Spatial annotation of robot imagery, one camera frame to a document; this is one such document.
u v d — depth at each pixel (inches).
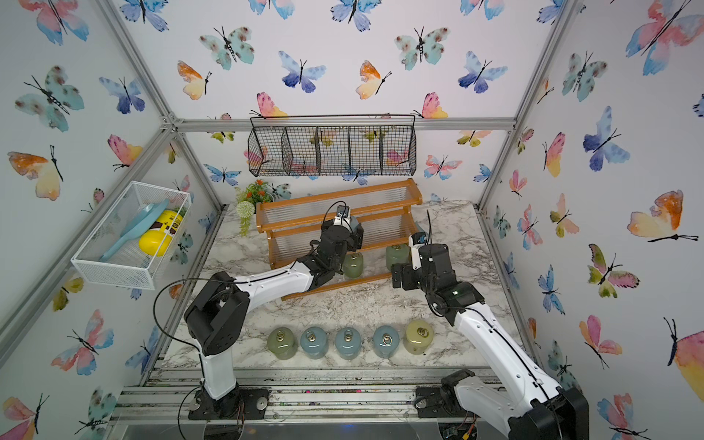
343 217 28.8
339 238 26.1
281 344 30.4
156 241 27.6
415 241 26.9
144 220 26.8
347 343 30.4
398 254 36.8
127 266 23.9
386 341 30.2
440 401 28.6
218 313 19.2
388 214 37.8
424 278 23.3
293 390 30.4
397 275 27.9
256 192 41.1
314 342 30.4
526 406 15.6
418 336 30.4
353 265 35.9
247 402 28.8
